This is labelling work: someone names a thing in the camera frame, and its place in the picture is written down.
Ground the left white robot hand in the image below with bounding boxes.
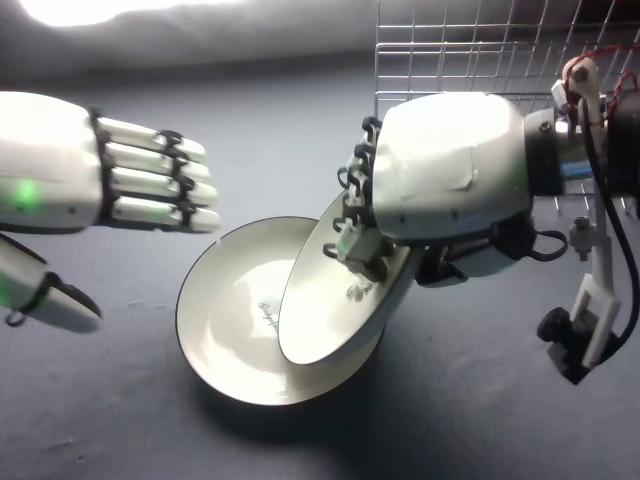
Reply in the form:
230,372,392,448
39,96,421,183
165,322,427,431
0,91,224,335

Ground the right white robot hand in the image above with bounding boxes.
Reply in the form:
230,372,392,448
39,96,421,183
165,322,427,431
322,92,569,289

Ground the white plate with leaf print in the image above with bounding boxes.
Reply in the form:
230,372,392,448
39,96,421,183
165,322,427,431
277,191,419,367
174,215,386,407

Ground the silver wire dish rack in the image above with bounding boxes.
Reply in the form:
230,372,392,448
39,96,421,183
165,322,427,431
373,0,640,211

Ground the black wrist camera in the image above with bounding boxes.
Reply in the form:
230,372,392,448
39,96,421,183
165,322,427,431
537,305,601,386

